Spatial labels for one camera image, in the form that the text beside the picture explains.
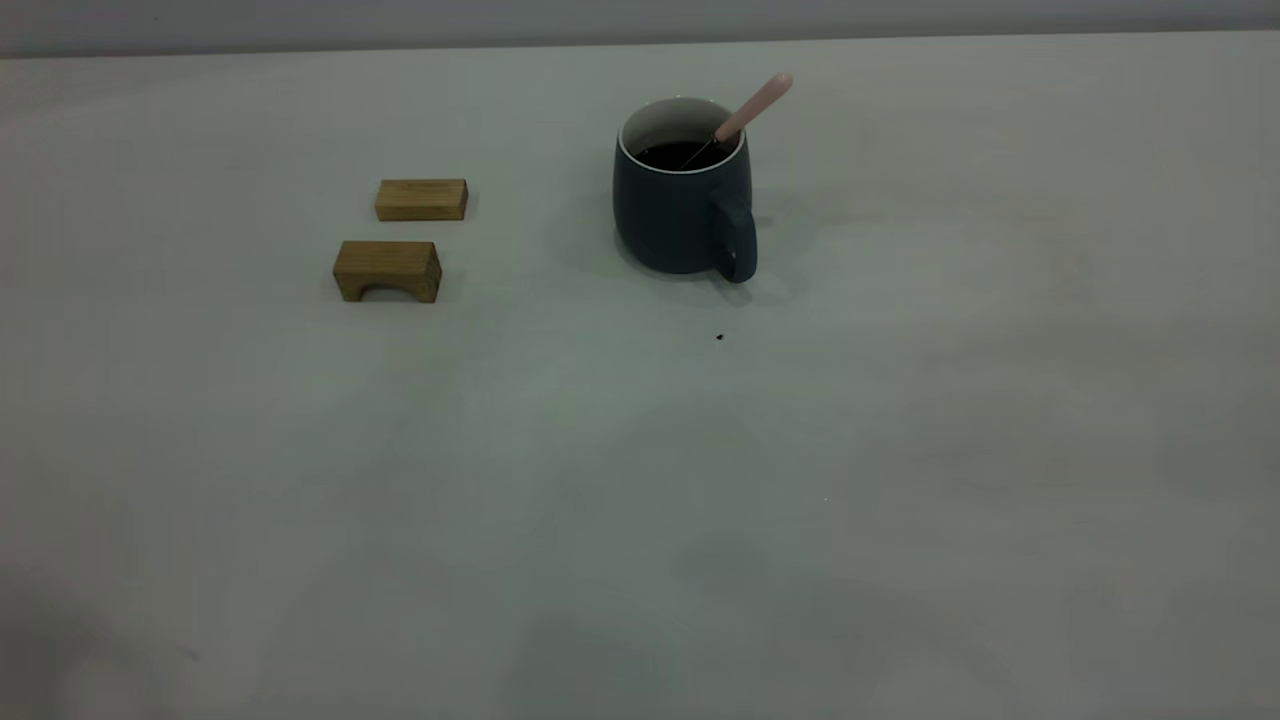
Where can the grey ceramic coffee cup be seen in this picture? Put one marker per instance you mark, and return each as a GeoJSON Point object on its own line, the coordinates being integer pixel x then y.
{"type": "Point", "coordinates": [670, 225]}

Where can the dark coffee liquid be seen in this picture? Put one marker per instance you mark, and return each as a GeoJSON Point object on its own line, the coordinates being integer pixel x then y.
{"type": "Point", "coordinates": [665, 156]}

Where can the flat wooden block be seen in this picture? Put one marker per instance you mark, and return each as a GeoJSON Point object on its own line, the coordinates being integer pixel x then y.
{"type": "Point", "coordinates": [425, 200]}

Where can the arched wooden block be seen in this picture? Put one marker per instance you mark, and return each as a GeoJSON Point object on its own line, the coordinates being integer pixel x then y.
{"type": "Point", "coordinates": [385, 265]}

